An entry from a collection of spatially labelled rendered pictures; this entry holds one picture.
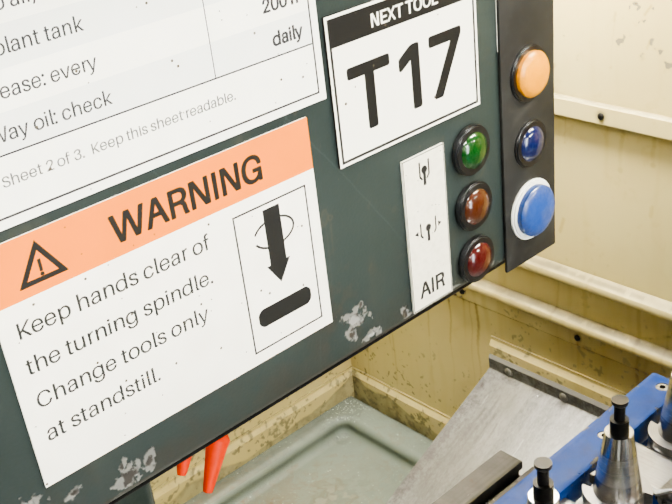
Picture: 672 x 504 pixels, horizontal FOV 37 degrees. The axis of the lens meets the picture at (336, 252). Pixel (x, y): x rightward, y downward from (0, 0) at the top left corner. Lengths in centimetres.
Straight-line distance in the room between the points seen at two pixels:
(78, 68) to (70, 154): 3
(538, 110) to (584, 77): 88
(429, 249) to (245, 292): 12
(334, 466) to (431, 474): 36
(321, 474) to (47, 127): 169
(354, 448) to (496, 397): 42
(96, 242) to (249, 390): 12
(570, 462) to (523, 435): 69
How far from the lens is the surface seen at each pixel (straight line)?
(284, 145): 44
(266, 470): 201
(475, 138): 52
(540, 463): 86
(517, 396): 175
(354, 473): 202
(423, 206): 51
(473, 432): 174
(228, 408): 47
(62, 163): 38
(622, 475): 96
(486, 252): 55
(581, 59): 144
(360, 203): 48
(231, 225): 43
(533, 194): 57
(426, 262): 53
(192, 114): 41
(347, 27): 45
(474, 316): 178
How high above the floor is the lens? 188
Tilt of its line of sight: 28 degrees down
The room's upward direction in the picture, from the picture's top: 7 degrees counter-clockwise
